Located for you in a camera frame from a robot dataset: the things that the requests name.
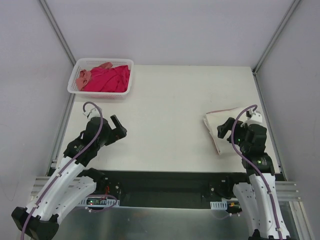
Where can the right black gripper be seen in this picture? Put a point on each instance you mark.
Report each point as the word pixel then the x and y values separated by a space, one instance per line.
pixel 227 128

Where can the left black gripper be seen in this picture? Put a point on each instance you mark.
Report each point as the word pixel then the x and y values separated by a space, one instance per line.
pixel 117 131

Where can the magenta t shirt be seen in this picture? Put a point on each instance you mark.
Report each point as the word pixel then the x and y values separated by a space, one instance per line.
pixel 108 80

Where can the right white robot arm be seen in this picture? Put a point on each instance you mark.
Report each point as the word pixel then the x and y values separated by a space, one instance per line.
pixel 257 196

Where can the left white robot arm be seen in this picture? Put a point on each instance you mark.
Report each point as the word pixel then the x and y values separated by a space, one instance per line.
pixel 70 183

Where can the folded white t shirt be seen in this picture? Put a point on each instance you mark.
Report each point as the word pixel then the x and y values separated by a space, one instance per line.
pixel 215 118

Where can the white plastic basket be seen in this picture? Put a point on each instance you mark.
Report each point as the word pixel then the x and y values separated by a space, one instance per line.
pixel 90 63

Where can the salmon pink t shirt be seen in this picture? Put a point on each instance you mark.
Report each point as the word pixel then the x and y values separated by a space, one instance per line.
pixel 85 76

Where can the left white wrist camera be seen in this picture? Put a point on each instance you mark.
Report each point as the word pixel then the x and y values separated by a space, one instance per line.
pixel 92 113

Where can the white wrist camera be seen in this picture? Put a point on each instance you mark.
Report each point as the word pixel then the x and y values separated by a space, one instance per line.
pixel 92 113
pixel 253 117

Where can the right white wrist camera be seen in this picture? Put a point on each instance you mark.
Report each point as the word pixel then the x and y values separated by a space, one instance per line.
pixel 253 117

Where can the right white cable duct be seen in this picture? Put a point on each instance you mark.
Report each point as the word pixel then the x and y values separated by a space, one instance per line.
pixel 219 205

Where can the white cable duct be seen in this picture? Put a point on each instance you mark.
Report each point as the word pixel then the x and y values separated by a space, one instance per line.
pixel 98 202
pixel 219 205

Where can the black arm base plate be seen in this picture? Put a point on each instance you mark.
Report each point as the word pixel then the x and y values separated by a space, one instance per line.
pixel 171 190

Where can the left white cable duct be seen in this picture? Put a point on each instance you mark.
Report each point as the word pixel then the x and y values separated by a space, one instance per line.
pixel 98 202

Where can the aluminium front rail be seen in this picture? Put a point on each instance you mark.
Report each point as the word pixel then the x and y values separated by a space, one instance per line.
pixel 287 191

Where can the right corner aluminium post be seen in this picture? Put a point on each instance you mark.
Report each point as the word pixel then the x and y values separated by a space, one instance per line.
pixel 276 35

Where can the corner aluminium post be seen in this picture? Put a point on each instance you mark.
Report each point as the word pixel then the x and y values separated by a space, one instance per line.
pixel 276 35
pixel 53 23

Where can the left corner aluminium post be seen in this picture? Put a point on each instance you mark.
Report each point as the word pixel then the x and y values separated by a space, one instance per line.
pixel 53 23

